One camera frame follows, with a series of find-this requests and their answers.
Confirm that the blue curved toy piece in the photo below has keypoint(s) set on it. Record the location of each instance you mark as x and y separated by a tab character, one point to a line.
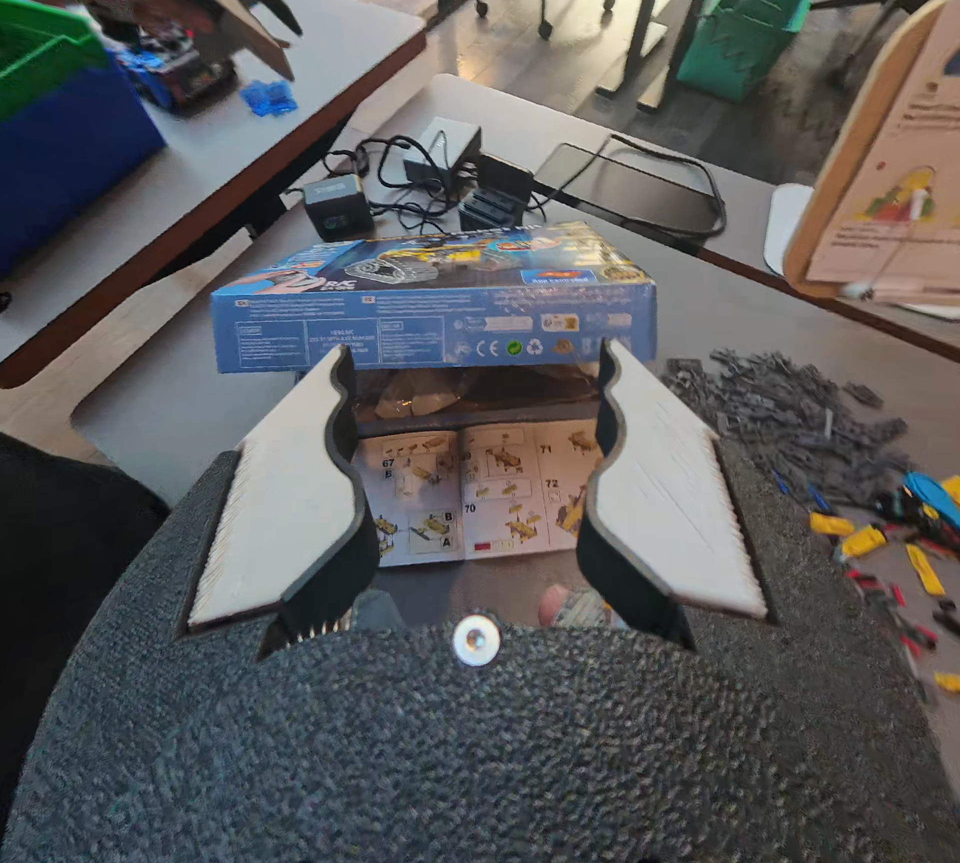
930	492

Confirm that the green plastic crate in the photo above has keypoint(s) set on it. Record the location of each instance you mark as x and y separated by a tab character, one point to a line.
742	38

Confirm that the blue toy vehicle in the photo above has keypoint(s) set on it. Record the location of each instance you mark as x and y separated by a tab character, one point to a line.
180	75

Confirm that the person's dark clothing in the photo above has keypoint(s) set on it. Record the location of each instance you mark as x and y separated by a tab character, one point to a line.
60	578

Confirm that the clear bag of pieces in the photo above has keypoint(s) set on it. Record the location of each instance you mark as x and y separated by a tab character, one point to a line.
420	398

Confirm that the blue translucent toy bricks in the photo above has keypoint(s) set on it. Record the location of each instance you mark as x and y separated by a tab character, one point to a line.
270	99

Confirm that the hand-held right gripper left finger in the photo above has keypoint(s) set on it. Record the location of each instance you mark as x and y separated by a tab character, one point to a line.
285	503

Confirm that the grey charging hub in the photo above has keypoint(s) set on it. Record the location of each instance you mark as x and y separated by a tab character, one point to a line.
442	143

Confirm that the black tablet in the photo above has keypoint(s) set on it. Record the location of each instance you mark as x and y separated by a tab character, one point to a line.
630	192

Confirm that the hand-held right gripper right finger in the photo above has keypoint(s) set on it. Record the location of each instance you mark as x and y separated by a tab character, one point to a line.
675	503

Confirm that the pile of grey toy bricks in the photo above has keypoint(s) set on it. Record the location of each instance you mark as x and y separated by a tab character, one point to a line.
787	420

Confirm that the black charger block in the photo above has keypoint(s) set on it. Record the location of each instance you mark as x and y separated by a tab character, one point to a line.
499	180

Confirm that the instruction booklet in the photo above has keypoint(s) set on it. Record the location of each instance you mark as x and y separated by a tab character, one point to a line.
487	503

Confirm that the wooden board with printed sheet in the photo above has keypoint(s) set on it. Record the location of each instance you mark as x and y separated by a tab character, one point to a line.
832	165

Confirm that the black power adapter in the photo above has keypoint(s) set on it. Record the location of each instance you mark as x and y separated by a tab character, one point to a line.
337	207

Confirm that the green storage bin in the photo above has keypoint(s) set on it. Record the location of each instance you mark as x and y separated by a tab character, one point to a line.
45	53

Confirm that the blue storage bin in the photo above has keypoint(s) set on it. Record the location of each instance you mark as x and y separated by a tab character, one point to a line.
67	165

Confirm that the blue toy box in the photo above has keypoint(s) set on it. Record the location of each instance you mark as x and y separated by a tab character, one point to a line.
337	330

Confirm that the pile of coloured toy bricks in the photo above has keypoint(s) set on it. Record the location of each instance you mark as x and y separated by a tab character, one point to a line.
862	540

